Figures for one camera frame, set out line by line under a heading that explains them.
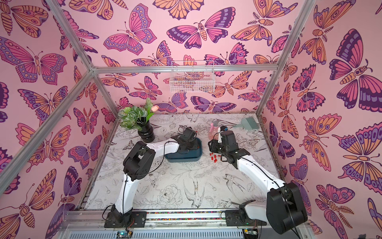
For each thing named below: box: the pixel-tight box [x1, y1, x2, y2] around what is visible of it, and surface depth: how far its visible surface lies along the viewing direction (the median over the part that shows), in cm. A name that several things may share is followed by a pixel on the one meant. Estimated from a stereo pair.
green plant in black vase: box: [117, 98, 160, 143], surface depth 89 cm
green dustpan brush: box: [232, 116, 260, 130], surface depth 115 cm
